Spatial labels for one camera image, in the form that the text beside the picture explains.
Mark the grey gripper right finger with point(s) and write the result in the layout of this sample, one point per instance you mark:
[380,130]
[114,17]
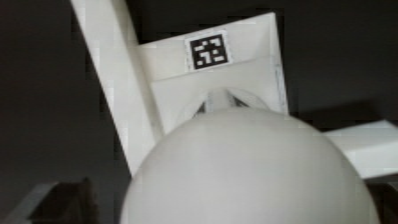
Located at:
[384,193]

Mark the white lamp bulb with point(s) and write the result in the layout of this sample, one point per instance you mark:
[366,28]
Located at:
[245,169]

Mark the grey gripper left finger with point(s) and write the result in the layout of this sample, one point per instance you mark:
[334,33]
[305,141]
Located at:
[58,203]

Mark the white lamp base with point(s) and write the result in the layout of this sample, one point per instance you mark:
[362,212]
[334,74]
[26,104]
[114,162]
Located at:
[224,57]

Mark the white front fence rail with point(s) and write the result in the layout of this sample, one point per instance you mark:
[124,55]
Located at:
[112,45]

